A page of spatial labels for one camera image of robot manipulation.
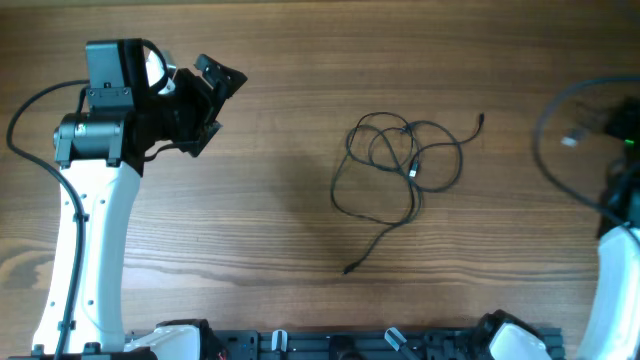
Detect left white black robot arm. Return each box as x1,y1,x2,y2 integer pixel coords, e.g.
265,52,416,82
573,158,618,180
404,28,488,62
30,38,247,359

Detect black usb cable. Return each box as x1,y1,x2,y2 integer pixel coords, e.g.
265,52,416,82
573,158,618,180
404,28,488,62
329,111,486,276

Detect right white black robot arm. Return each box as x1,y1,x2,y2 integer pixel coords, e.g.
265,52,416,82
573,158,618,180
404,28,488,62
577,97,639,359

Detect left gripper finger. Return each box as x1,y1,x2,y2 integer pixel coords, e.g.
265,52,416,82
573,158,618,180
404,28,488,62
195,54,248,100
176,121,222,158

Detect left camera black cable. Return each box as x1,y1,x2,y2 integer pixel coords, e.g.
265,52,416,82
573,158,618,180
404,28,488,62
5,78,91,360

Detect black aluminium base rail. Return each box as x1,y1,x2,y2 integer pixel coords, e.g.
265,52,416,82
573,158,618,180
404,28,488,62
125,325,565,360

